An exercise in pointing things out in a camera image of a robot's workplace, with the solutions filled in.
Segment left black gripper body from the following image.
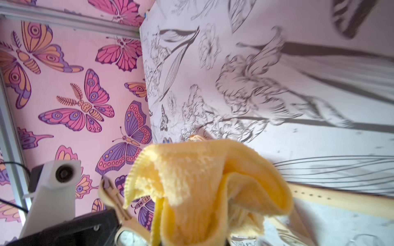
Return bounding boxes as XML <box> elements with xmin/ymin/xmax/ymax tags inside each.
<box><xmin>7</xmin><ymin>209</ymin><xmax>120</xmax><ymax>246</ymax></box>

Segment yellow cleaning cloth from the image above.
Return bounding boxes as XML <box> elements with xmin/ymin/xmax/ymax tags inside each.
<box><xmin>123</xmin><ymin>139</ymin><xmax>293</xmax><ymax>246</ymax></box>

